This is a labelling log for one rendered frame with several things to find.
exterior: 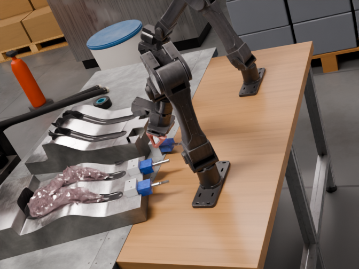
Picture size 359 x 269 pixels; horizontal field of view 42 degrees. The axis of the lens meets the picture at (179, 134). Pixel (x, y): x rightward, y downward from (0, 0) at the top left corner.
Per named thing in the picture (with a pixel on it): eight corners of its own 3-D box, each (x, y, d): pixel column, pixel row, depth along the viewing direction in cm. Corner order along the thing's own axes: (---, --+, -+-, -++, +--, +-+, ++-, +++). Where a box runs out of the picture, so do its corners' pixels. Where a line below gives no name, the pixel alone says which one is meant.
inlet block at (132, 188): (172, 182, 142) (165, 168, 140) (172, 192, 138) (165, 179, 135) (132, 194, 144) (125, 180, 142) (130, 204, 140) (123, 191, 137)
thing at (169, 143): (191, 145, 161) (186, 133, 158) (186, 154, 158) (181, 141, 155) (158, 147, 167) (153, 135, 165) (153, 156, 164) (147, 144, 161)
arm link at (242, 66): (229, 58, 177) (242, 57, 174) (240, 47, 182) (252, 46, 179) (234, 72, 180) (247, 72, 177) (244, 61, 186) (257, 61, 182)
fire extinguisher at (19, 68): (34, 104, 475) (4, 50, 445) (57, 97, 470) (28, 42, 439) (26, 118, 452) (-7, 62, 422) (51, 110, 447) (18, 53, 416)
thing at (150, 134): (143, 148, 159) (146, 127, 153) (151, 135, 165) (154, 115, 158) (162, 155, 158) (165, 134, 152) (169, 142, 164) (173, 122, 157)
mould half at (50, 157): (165, 121, 182) (154, 92, 175) (144, 163, 162) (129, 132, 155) (62, 136, 202) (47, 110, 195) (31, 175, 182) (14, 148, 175)
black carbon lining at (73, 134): (140, 117, 176) (131, 96, 171) (125, 142, 164) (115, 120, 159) (65, 128, 190) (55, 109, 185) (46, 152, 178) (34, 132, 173)
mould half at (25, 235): (150, 168, 158) (138, 142, 152) (147, 220, 136) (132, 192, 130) (18, 206, 166) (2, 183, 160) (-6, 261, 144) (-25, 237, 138)
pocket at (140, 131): (147, 135, 166) (143, 126, 165) (142, 144, 162) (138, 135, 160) (136, 136, 168) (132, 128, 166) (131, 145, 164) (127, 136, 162)
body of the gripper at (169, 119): (146, 131, 154) (148, 114, 149) (157, 113, 161) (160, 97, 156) (164, 137, 153) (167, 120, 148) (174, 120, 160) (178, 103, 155)
